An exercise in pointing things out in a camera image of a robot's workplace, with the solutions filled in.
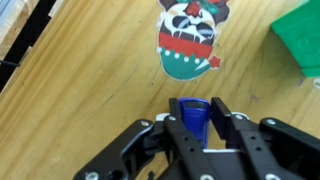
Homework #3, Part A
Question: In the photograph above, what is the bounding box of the black metal bar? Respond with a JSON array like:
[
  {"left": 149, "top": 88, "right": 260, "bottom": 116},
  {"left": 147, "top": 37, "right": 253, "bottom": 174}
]
[{"left": 0, "top": 0, "right": 58, "bottom": 93}]

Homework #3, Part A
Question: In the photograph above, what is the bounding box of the blue toy car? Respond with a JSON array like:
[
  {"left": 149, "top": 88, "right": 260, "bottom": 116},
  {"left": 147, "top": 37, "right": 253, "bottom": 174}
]
[{"left": 178, "top": 97, "right": 212, "bottom": 150}]

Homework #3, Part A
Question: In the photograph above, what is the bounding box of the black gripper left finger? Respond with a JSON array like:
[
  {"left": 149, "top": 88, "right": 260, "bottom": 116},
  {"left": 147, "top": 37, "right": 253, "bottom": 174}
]
[{"left": 73, "top": 97, "right": 218, "bottom": 180}]

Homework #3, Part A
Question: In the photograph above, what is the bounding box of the green treasure chest box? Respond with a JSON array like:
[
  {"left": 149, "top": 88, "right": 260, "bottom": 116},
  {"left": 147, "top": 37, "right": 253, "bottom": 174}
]
[{"left": 269, "top": 0, "right": 320, "bottom": 79}]

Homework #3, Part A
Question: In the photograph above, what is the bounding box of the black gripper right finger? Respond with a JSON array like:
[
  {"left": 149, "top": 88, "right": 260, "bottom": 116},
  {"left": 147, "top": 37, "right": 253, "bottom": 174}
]
[{"left": 210, "top": 97, "right": 320, "bottom": 180}]

